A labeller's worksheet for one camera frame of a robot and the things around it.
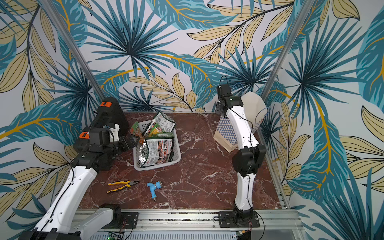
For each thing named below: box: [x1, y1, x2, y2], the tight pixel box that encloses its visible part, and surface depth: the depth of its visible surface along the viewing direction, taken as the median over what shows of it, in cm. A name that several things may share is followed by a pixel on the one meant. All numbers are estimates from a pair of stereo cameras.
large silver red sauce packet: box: [138, 137, 175, 168], surface depth 82 cm
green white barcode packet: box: [142, 111, 177, 137], surface depth 99 cm
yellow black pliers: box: [106, 180, 141, 193], surface depth 85 cm
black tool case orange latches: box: [73, 96, 129, 171], surface depth 61 cm
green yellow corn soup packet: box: [148, 122, 164, 138], surface depth 99 cm
